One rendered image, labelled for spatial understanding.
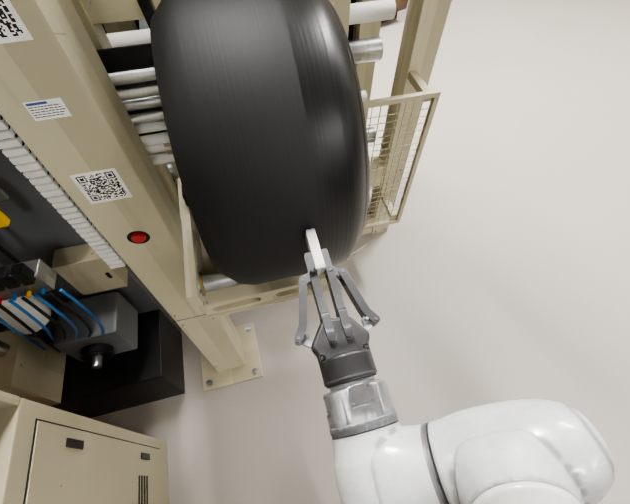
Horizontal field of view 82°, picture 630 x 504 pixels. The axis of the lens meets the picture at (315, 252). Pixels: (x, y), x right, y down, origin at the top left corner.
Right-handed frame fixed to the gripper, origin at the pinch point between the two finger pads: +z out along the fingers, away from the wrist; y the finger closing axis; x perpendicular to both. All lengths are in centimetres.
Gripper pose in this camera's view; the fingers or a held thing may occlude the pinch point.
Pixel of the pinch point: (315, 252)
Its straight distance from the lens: 57.2
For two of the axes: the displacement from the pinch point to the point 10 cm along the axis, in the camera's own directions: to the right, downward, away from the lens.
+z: -2.5, -8.8, 4.0
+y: -9.7, 2.1, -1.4
